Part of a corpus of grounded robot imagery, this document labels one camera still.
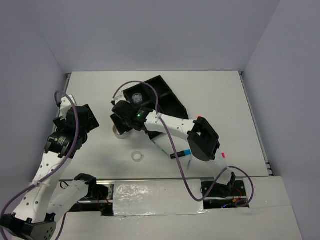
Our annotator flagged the small clear tape roll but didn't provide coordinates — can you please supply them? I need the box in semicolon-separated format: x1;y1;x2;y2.
131;151;144;163

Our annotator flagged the blue capped black highlighter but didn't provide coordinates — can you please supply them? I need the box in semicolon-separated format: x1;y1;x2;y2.
170;149;192;159

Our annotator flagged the clear blue pen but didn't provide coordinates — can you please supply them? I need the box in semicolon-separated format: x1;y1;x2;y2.
187;155;193;170

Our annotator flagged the clear green pen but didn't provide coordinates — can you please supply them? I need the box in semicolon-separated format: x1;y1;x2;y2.
151;139;169;156

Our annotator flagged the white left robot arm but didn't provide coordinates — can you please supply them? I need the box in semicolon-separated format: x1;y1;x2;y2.
0;91;109;240

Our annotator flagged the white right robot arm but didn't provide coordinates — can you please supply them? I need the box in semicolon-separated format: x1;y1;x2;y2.
111;100;235;196

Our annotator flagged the black compartment tray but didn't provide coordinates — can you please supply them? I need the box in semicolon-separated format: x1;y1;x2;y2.
123;75;189;141

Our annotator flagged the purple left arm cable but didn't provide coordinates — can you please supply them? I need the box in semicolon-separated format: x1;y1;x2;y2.
0;90;85;240

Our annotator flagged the aluminium table edge rail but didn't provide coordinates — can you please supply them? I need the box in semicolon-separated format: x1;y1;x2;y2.
56;72;72;107

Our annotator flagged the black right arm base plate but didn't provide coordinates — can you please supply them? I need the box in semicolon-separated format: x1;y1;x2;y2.
206;180;247;200

